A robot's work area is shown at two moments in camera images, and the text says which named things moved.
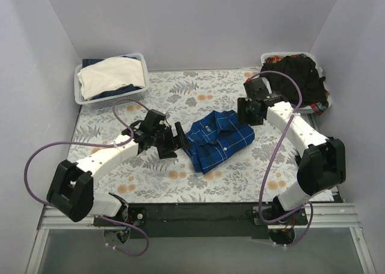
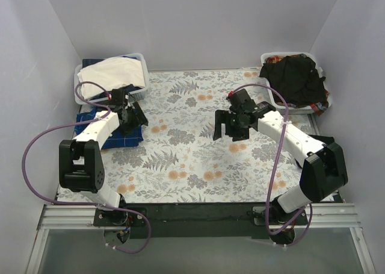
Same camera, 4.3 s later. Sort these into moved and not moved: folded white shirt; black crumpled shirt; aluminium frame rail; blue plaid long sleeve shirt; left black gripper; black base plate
Moved: blue plaid long sleeve shirt; left black gripper
Not moved: aluminium frame rail; black crumpled shirt; black base plate; folded white shirt
